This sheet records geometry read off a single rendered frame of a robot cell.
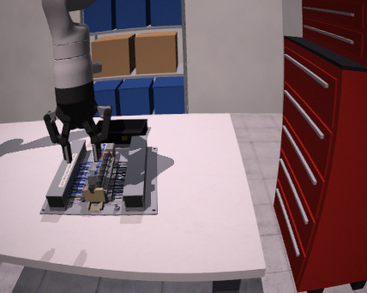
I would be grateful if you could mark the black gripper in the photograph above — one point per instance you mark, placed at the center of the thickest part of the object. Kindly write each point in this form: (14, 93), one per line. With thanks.
(78, 117)

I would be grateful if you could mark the black parts tray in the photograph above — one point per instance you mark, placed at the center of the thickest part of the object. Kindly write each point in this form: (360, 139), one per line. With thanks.
(123, 125)

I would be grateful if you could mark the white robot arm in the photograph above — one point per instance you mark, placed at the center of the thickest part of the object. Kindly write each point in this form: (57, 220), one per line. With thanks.
(73, 65)

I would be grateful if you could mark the grey relay panel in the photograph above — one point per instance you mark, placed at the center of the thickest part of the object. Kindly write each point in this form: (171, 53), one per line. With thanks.
(138, 188)

